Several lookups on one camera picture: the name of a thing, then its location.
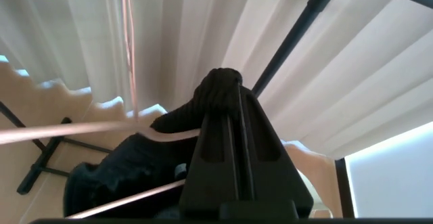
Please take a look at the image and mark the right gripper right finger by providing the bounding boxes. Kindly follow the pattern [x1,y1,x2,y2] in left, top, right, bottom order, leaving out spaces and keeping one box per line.
[240,85,315,219]

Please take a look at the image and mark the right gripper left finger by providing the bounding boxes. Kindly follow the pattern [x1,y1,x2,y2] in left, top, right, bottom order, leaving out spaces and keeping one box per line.
[178,111,242,219]

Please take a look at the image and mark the black shorts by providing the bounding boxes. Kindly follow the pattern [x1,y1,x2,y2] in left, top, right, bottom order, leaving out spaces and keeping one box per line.
[62,67,244,219]

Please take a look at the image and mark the pink clothes hanger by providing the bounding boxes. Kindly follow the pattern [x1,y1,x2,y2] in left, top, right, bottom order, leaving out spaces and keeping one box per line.
[120,0,139,122]
[0,120,201,220]

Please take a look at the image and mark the black clothes rack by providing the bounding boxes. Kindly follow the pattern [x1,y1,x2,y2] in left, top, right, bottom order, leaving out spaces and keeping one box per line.
[0,0,433,196]

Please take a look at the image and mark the beige curtain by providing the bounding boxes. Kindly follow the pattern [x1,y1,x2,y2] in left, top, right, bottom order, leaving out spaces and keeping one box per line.
[0,0,433,160]

